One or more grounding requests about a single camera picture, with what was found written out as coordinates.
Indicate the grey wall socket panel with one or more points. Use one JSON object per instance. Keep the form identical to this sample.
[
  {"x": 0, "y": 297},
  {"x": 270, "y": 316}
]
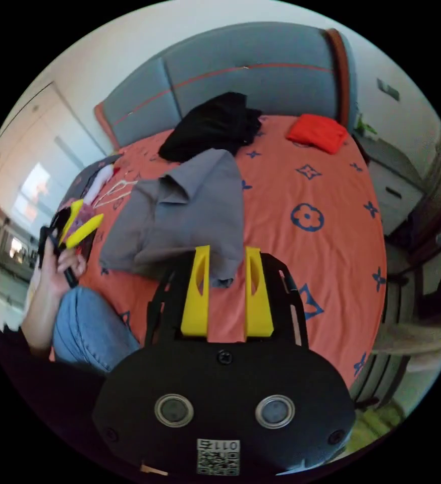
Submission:
[{"x": 387, "y": 89}]

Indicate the person's body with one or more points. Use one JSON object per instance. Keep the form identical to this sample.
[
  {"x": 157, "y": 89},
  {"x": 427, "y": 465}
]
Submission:
[{"x": 88, "y": 329}]

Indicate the red folded garment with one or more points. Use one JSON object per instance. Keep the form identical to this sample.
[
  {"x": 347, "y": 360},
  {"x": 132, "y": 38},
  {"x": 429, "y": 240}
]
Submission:
[{"x": 317, "y": 133}]

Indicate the white wardrobe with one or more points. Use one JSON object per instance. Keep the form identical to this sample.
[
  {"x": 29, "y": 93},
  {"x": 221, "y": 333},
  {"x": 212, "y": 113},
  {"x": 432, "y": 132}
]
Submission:
[{"x": 35, "y": 132}]

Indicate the person's left forearm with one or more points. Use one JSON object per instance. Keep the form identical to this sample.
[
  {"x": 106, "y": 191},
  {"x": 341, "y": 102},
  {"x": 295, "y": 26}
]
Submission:
[{"x": 39, "y": 325}]

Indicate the green plant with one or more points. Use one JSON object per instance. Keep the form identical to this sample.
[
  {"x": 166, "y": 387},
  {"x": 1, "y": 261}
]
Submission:
[{"x": 364, "y": 126}]

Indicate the grey nightstand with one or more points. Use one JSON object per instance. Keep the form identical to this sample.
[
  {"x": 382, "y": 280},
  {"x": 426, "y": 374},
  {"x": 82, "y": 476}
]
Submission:
[{"x": 390, "y": 181}]

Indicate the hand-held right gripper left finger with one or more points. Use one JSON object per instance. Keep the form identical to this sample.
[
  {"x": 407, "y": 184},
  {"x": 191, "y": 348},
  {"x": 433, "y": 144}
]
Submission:
[{"x": 197, "y": 302}]

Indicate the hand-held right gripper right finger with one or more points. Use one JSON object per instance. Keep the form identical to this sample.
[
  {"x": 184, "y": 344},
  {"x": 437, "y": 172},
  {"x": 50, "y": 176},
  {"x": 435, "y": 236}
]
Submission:
[{"x": 257, "y": 306}]

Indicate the pile of colourful clothes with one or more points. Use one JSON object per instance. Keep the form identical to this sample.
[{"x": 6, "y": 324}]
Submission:
[{"x": 101, "y": 177}]

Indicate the person's left hand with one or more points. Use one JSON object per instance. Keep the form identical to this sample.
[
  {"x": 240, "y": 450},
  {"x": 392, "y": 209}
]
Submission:
[{"x": 54, "y": 281}]

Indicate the bed with orange printed sheet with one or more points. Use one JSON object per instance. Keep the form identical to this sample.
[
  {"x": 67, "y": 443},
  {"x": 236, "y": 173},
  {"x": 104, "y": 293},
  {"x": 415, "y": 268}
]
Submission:
[{"x": 300, "y": 264}]

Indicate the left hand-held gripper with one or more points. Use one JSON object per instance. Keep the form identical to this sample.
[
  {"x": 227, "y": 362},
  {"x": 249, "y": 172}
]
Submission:
[{"x": 50, "y": 242}]

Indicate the pile of black clothes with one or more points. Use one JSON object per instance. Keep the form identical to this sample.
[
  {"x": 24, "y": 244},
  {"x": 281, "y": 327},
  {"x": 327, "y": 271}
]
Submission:
[{"x": 213, "y": 126}]

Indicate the brown long pants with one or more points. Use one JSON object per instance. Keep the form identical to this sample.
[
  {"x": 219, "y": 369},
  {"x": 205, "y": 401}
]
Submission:
[{"x": 190, "y": 215}]

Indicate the white clothes hanger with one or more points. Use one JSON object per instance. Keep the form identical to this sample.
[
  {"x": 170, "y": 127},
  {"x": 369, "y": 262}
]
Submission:
[{"x": 107, "y": 195}]

